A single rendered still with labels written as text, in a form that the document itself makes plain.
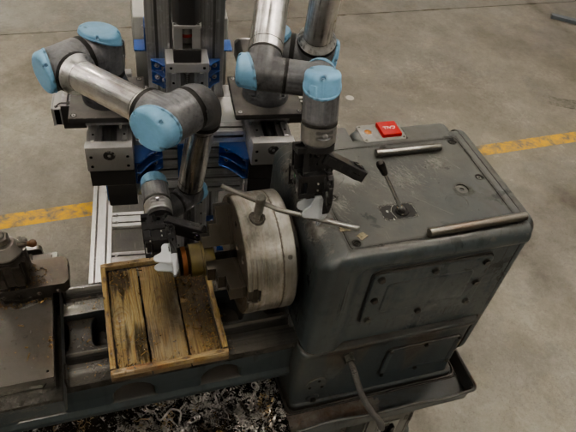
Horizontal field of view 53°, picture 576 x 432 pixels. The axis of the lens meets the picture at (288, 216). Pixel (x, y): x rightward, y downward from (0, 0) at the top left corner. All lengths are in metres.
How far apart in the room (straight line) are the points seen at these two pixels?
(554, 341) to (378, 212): 1.81
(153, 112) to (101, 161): 0.47
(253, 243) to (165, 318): 0.39
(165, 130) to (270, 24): 0.34
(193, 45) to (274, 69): 0.66
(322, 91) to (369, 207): 0.41
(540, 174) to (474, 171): 2.36
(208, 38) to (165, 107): 0.60
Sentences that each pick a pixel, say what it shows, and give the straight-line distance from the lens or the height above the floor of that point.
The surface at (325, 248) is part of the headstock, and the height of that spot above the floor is 1.24.
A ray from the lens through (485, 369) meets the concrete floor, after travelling 2.85.
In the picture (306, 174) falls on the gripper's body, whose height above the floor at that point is 1.43.
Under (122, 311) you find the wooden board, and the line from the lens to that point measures 1.67.
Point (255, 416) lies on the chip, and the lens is 1.85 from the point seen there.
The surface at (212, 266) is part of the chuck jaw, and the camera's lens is 1.47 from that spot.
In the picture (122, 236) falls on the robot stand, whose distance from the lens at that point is 2.76.
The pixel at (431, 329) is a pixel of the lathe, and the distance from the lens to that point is 1.76.
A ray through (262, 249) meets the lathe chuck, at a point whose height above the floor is 1.20.
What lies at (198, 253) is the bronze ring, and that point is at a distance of 1.47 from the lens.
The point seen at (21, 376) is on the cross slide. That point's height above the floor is 0.97.
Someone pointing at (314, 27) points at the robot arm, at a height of 1.47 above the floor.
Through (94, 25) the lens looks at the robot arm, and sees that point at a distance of 1.81.
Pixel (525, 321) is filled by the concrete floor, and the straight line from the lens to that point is 3.11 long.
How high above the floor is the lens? 2.24
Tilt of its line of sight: 45 degrees down
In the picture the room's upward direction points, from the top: 9 degrees clockwise
